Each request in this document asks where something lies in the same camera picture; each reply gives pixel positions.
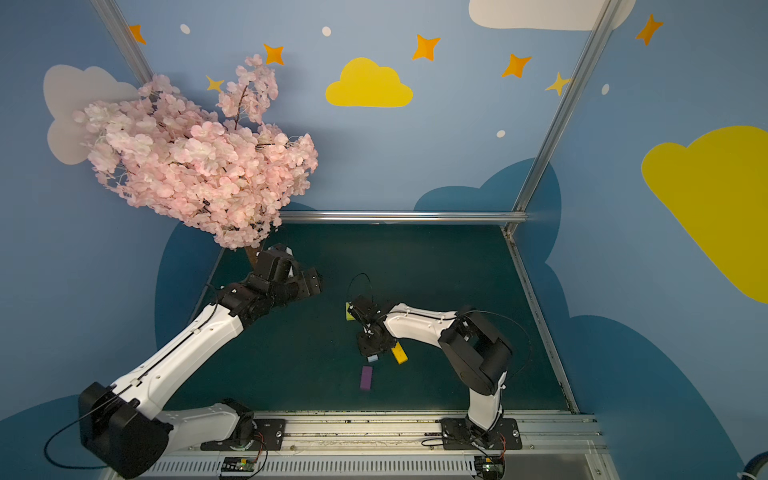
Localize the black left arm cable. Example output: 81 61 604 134
43 413 109 471

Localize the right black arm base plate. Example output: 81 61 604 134
439 418 523 452

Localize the left green circuit board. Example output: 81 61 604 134
219 457 256 478

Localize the green circuit board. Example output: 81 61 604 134
219 457 256 478
473 456 505 480

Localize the aluminium rail front frame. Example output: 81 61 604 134
142 411 619 479

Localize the yellow block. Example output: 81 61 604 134
391 342 408 365

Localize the lime green block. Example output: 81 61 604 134
345 302 355 321

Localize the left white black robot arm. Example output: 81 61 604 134
78 244 322 479

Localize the right green circuit board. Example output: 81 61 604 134
473 456 505 480

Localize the pink cherry blossom tree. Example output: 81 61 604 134
73 55 318 250

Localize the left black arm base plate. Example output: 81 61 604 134
200 418 286 452

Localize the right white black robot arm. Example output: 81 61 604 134
346 296 513 451

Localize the purple block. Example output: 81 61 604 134
359 365 373 391

